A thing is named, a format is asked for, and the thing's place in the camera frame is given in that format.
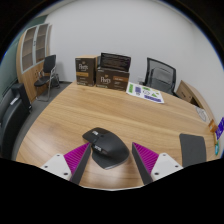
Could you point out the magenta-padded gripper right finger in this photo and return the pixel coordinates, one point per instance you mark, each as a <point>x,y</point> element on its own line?
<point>163,165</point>

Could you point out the black leather sofa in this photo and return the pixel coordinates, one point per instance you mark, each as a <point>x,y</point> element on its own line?
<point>13,120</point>

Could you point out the white green purple sticker sheet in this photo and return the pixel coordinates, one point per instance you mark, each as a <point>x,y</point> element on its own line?
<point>145,92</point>

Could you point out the dark grey mouse pad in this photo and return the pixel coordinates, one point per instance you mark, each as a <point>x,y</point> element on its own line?
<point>192,150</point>

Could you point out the tall brown cardboard box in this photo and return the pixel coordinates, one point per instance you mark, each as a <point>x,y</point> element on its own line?
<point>85,71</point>

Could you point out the grey backpack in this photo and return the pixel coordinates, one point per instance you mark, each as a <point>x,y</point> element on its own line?
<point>162,80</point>

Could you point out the wooden side desk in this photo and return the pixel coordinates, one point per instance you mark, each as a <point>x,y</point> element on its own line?
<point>190,93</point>

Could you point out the purple card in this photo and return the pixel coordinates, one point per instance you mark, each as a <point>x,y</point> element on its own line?
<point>220,129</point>

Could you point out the black visitor chair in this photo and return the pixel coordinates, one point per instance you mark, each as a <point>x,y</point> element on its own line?
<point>48,64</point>

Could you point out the black computer mouse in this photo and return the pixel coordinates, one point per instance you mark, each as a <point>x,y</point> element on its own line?
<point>108,148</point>

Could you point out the wide brown cardboard box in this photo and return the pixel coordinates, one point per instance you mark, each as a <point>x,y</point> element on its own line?
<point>111,80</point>

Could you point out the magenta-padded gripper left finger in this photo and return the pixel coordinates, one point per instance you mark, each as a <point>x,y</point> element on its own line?
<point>60,165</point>

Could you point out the small orange box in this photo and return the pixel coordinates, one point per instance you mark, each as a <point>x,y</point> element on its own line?
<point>213,126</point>

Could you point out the black mesh office chair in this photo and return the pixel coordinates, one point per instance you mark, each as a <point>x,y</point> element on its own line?
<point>161,63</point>

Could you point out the wooden shelf unit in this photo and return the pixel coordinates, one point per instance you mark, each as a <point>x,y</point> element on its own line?
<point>28,63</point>

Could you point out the black printed box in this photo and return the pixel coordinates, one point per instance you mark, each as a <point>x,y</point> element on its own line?
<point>115,62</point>

